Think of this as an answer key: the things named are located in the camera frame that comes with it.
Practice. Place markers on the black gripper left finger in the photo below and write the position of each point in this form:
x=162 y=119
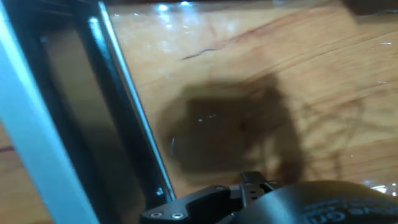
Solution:
x=192 y=208

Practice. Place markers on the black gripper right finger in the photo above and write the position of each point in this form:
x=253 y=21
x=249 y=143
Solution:
x=252 y=186

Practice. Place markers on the silver microwave oven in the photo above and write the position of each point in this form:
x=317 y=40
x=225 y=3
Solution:
x=37 y=124

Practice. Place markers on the orange wooden board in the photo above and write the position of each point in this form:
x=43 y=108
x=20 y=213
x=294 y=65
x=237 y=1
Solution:
x=248 y=62

